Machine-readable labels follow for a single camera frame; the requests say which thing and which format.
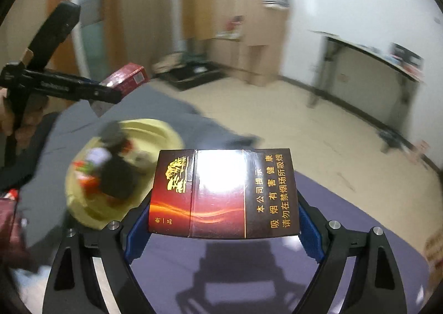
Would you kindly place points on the dark red cigarette carton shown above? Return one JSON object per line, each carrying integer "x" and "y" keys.
{"x": 233, "y": 194}

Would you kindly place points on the yellow round tray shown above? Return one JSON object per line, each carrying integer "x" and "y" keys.
{"x": 146, "y": 138}

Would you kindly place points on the black folding table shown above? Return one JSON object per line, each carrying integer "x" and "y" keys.
{"x": 365, "y": 83}

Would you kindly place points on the red box with gold print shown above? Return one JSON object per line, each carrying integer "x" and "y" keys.
{"x": 126, "y": 79}

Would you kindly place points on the purple table cloth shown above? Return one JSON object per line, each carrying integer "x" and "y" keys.
{"x": 184, "y": 275}

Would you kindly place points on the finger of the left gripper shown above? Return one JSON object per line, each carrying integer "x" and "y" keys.
{"x": 100, "y": 93}

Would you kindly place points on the black tray on floor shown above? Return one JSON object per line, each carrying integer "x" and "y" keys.
{"x": 184, "y": 71}

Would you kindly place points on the dark cloth pile on floor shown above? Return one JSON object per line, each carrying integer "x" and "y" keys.
{"x": 393, "y": 139}

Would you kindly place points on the stacked brown cardboard boxes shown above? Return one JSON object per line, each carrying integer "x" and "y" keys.
{"x": 242, "y": 36}

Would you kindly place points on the black box on table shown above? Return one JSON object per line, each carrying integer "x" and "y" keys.
{"x": 404, "y": 55}

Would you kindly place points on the grey blanket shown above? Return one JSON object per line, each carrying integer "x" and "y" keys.
{"x": 42, "y": 200}

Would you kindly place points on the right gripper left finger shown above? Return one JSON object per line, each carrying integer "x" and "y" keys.
{"x": 87, "y": 260}

